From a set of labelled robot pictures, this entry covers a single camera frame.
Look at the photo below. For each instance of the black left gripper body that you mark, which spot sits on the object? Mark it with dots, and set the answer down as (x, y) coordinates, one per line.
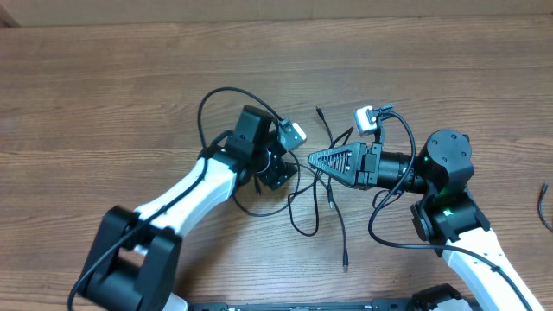
(276, 174)

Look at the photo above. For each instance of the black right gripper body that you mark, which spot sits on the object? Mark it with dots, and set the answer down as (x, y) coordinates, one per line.
(380, 166)

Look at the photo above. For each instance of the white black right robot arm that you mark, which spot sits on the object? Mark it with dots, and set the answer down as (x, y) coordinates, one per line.
(447, 218)

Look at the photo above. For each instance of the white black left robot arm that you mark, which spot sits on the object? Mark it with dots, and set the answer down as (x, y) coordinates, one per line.
(133, 260)

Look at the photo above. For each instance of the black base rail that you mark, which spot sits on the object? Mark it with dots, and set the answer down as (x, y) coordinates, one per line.
(441, 297)

